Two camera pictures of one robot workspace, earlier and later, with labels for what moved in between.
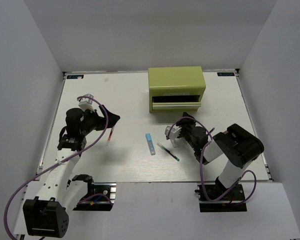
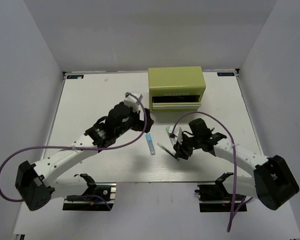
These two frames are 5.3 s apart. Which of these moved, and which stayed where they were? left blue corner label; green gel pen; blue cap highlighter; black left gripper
Moved: black left gripper
Stayed: blue cap highlighter; left blue corner label; green gel pen
